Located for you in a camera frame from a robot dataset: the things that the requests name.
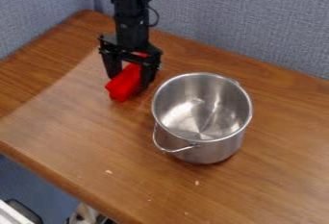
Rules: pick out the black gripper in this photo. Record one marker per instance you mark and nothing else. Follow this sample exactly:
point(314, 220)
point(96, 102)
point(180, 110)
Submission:
point(130, 38)

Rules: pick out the red rectangular block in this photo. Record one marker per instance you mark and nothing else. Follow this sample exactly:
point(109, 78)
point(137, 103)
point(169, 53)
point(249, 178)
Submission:
point(126, 83)

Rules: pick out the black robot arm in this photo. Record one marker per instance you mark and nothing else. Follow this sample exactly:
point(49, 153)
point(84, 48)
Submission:
point(134, 7)

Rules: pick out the stainless steel pot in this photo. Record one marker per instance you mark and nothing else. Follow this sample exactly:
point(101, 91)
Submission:
point(203, 111)

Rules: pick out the white object under table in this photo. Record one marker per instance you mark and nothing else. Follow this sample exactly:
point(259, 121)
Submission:
point(86, 215)

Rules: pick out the black and white floor object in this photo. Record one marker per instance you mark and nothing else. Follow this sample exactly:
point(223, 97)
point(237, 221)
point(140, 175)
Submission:
point(15, 213)

